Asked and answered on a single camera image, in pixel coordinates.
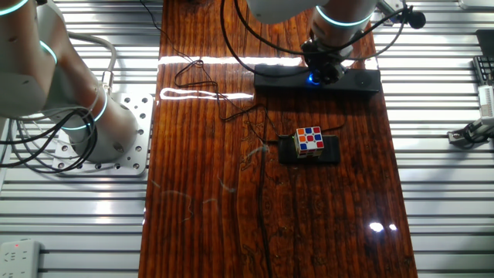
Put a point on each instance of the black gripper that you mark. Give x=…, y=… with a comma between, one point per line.
x=324, y=53

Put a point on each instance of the round speaker volume knob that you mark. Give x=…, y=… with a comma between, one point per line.
x=312, y=79

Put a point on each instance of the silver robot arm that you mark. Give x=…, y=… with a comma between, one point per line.
x=38, y=77

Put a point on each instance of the black speaker bar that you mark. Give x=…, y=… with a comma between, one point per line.
x=278, y=79

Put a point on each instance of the Rubik's cube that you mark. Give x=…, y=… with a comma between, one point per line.
x=308, y=141

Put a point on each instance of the black computer keyboard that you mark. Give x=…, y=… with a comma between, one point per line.
x=485, y=69

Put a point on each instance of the black flat panel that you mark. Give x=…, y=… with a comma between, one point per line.
x=487, y=42

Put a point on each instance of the grey flat device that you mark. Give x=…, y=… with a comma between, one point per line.
x=476, y=4

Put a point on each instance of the silver robot mounting plate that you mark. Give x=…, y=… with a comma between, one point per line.
x=135, y=116

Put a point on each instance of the white power strip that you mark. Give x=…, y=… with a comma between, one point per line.
x=19, y=258

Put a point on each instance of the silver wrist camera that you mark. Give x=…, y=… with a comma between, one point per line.
x=386, y=7

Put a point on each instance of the small grey bracket camera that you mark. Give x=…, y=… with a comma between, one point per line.
x=463, y=136

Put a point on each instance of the silver white depth camera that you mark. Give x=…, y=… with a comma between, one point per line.
x=487, y=102

